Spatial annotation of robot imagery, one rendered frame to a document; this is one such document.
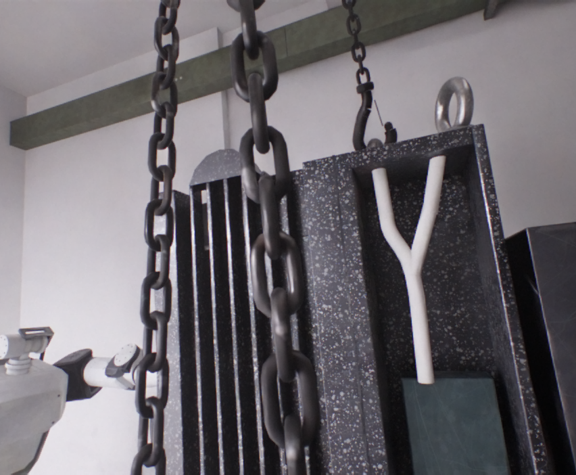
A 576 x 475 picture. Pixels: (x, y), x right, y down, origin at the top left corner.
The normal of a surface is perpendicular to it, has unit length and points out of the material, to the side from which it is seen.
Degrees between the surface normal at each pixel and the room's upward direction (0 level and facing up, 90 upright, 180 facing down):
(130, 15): 180
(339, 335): 90
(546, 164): 90
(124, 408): 90
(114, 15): 180
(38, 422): 104
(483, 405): 90
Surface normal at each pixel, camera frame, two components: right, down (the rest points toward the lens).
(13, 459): 0.87, 0.10
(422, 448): -0.36, -0.12
